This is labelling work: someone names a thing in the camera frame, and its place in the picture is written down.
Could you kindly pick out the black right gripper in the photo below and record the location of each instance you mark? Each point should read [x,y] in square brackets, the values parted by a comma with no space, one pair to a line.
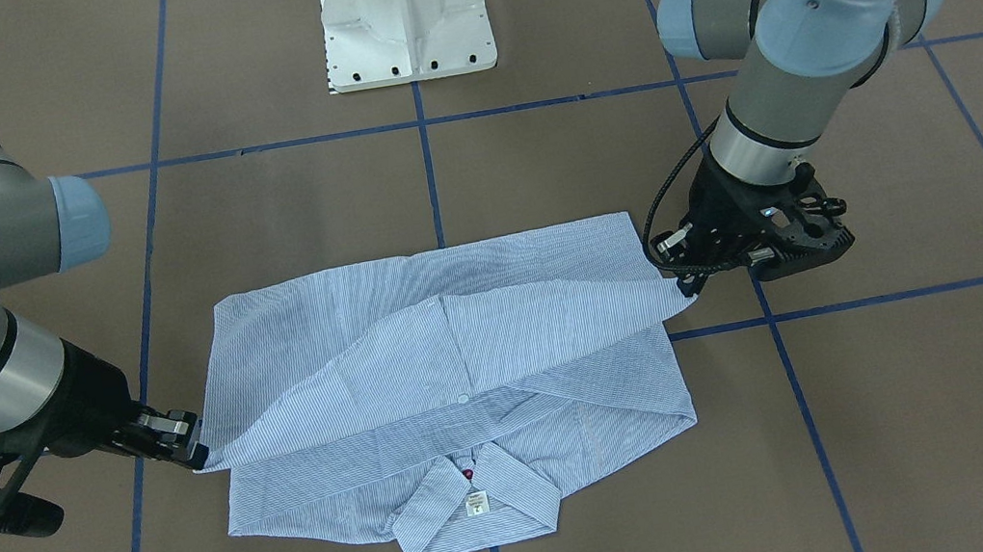
[91,398]

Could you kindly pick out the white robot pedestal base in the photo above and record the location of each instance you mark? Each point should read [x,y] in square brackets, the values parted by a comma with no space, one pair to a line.
[372,44]

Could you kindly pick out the light blue striped shirt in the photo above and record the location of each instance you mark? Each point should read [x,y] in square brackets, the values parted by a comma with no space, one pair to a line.
[446,401]

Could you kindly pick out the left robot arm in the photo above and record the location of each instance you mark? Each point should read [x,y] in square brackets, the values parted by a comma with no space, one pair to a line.
[798,59]

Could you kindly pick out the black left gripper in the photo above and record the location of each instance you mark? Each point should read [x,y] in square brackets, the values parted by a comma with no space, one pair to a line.
[718,201]

